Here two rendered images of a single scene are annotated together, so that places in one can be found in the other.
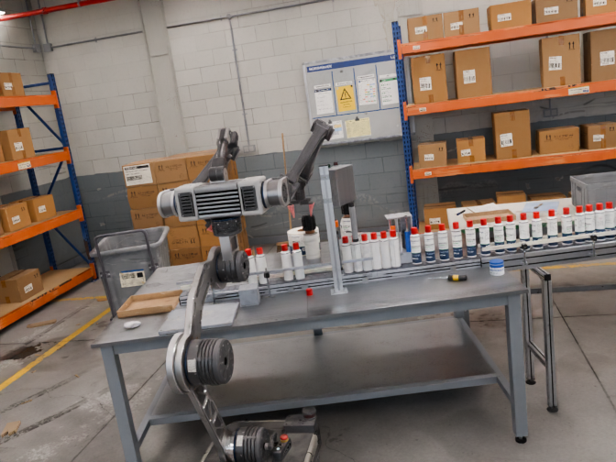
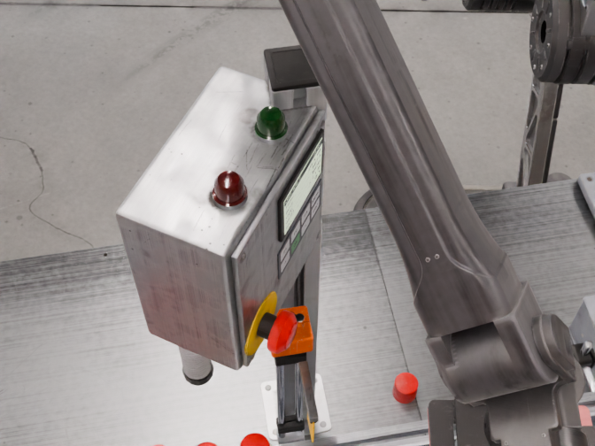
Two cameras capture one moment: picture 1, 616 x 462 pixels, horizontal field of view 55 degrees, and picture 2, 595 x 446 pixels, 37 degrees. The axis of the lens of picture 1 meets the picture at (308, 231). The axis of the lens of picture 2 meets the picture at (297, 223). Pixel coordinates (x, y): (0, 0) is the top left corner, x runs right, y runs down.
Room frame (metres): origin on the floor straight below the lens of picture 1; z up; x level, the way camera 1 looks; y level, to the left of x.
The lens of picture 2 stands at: (3.46, -0.22, 2.01)
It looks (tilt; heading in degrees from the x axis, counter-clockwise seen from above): 55 degrees down; 168
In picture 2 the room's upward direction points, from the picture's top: straight up
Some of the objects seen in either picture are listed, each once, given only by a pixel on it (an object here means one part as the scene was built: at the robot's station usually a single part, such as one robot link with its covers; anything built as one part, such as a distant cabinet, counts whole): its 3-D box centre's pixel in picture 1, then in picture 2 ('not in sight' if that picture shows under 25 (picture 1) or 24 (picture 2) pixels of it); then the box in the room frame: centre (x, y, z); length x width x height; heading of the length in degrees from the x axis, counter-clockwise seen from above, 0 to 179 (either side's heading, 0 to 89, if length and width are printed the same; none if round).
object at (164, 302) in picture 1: (150, 302); not in sight; (3.14, 0.92, 0.85); 0.30 x 0.26 x 0.04; 88
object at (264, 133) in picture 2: not in sight; (271, 121); (3.01, -0.15, 1.49); 0.03 x 0.03 x 0.02
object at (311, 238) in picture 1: (311, 238); not in sight; (3.39, -0.01, 1.03); 0.09 x 0.09 x 0.30
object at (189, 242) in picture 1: (190, 214); not in sight; (6.85, 1.34, 0.70); 1.20 x 0.82 x 1.39; 83
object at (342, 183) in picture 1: (337, 185); (233, 224); (3.03, -0.19, 1.38); 0.17 x 0.10 x 0.19; 144
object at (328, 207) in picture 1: (331, 229); (295, 283); (2.97, -0.12, 1.16); 0.04 x 0.04 x 0.67; 88
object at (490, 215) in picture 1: (489, 216); not in sight; (4.23, -1.33, 0.82); 0.34 x 0.24 x 0.03; 83
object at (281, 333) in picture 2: not in sight; (276, 329); (3.10, -0.16, 1.33); 0.04 x 0.03 x 0.04; 144
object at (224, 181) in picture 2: not in sight; (229, 187); (3.07, -0.19, 1.49); 0.03 x 0.03 x 0.02
